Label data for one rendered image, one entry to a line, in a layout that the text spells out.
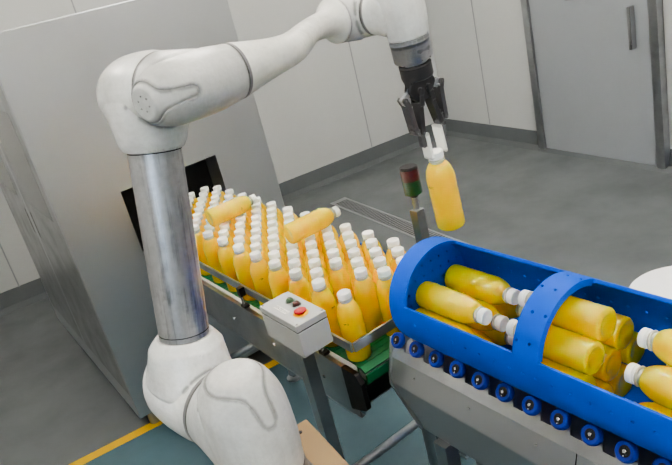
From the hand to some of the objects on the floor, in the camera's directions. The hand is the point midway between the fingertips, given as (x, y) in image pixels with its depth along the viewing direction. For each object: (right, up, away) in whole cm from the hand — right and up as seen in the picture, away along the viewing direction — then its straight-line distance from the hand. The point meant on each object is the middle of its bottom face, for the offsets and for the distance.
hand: (433, 142), depth 157 cm
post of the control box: (-11, -143, +64) cm, 158 cm away
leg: (+22, -139, +53) cm, 151 cm away
